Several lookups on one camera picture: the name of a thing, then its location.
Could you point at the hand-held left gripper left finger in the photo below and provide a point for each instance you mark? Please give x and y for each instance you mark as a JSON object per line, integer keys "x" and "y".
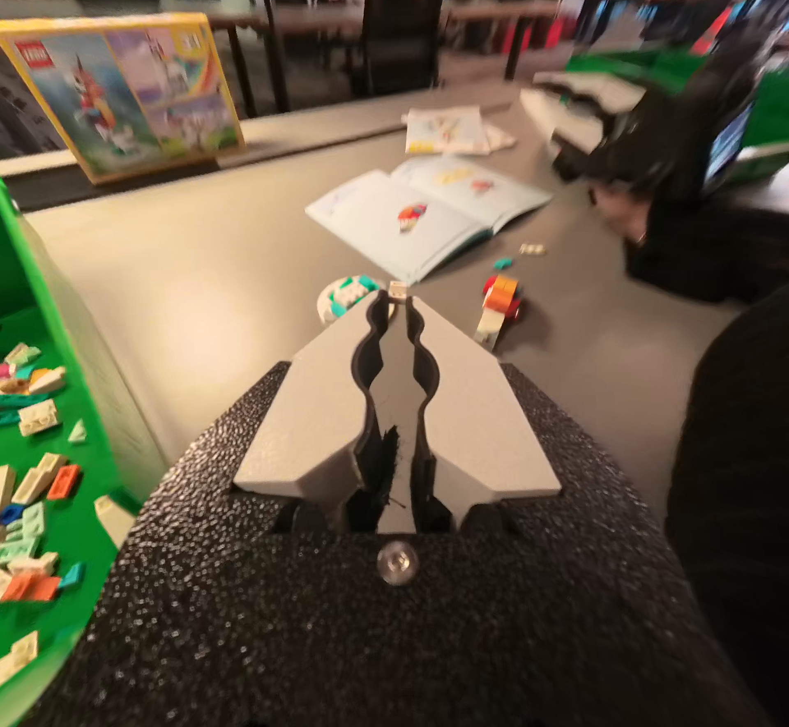
{"x": 302, "y": 425}

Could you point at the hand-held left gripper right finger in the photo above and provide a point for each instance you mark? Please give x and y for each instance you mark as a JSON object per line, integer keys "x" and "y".
{"x": 493, "y": 431}

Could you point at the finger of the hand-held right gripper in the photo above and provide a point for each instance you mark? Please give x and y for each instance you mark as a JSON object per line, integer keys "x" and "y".
{"x": 558, "y": 117}
{"x": 592, "y": 89}

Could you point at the white lego clip plate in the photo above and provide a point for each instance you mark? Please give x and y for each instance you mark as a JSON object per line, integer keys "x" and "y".
{"x": 532, "y": 249}

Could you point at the teal curved lego tile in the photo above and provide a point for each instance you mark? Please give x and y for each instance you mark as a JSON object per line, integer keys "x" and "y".
{"x": 503, "y": 263}

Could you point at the cream quarter round tile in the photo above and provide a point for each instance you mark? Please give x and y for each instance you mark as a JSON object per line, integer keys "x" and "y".
{"x": 398, "y": 291}

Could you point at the green plastic bin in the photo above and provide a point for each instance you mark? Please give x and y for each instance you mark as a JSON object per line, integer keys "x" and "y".
{"x": 55, "y": 480}
{"x": 641, "y": 65}

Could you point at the pile of lego bricks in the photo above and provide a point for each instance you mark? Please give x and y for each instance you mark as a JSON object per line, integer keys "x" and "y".
{"x": 31, "y": 493}

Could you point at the orange lego rainbow build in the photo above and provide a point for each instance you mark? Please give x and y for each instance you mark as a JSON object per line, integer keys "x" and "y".
{"x": 499, "y": 302}

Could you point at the round white lego base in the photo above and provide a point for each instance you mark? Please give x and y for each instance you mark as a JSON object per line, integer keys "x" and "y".
{"x": 342, "y": 302}

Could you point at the open lego instruction booklet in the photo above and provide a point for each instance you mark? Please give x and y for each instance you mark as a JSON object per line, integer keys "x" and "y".
{"x": 425, "y": 215}

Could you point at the yellow lego box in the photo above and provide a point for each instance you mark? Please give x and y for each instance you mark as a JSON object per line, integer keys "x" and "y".
{"x": 123, "y": 92}

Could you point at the person's right hand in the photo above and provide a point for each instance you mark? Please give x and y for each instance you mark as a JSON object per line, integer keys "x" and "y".
{"x": 625, "y": 212}

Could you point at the closed colourful instruction booklet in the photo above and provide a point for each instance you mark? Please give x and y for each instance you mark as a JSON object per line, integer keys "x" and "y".
{"x": 444, "y": 129}

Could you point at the dark wooden office table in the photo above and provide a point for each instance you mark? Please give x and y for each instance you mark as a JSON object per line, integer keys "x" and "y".
{"x": 289, "y": 24}
{"x": 505, "y": 12}

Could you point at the black mesh chair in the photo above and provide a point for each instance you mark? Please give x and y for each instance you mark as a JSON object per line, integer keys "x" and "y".
{"x": 400, "y": 12}

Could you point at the black knit sweater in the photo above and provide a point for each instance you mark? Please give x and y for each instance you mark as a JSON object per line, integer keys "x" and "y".
{"x": 733, "y": 493}

